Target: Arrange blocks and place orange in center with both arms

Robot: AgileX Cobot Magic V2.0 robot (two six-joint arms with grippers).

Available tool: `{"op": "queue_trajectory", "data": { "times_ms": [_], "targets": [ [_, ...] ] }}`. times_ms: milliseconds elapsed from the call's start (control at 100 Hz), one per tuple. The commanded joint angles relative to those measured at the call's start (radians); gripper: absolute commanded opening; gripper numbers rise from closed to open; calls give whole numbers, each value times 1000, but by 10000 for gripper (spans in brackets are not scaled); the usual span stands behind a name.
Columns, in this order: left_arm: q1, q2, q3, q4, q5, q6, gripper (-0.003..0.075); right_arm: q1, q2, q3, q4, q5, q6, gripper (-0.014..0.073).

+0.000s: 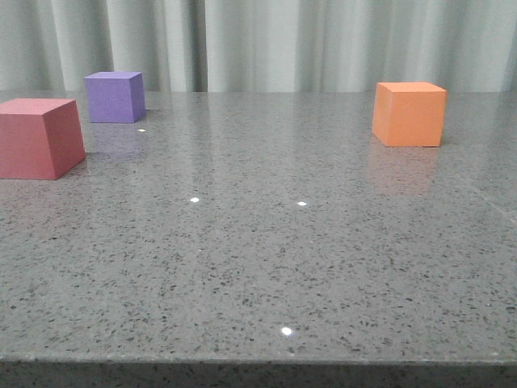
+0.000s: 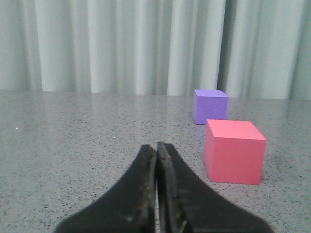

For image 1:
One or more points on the orange foam block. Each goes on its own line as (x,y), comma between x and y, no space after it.
(409,113)

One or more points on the purple foam block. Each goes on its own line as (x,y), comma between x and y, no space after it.
(115,97)

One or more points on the red foam block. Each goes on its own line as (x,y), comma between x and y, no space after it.
(40,138)

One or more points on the grey-green pleated curtain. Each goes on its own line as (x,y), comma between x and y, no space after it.
(272,46)

